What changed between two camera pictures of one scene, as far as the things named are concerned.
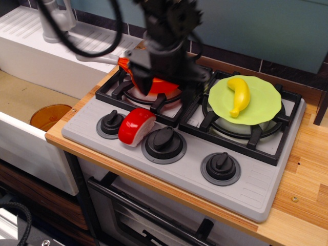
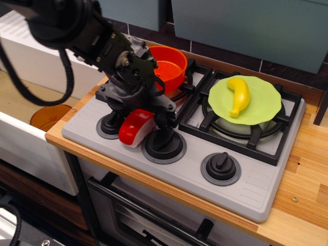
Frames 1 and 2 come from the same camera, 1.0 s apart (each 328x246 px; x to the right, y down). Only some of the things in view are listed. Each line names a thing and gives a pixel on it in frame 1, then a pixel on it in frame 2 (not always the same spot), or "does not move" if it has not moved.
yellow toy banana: (242, 94) does not move
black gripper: (172, 61) to (131, 95)
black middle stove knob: (164, 146) does not move
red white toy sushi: (136, 124) does not move
